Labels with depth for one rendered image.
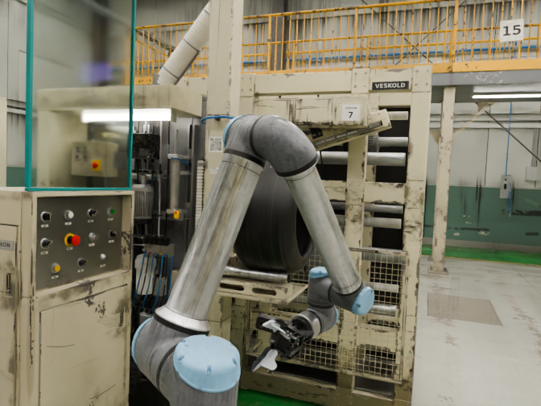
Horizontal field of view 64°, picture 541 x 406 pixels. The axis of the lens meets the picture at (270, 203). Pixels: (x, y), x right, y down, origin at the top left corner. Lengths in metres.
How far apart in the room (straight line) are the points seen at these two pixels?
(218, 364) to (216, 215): 0.36
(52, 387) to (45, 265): 0.45
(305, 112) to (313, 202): 1.23
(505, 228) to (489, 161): 1.55
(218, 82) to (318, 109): 0.52
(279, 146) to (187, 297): 0.44
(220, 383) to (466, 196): 10.19
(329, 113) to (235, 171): 1.22
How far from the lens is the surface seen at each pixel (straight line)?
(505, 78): 7.42
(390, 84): 2.58
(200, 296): 1.13
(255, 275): 2.05
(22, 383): 1.87
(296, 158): 1.05
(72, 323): 1.91
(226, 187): 1.12
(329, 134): 2.41
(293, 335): 1.35
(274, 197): 1.85
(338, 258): 1.24
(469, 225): 10.99
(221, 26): 2.30
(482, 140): 11.10
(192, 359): 1.00
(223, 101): 2.20
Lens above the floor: 1.34
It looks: 3 degrees down
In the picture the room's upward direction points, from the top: 3 degrees clockwise
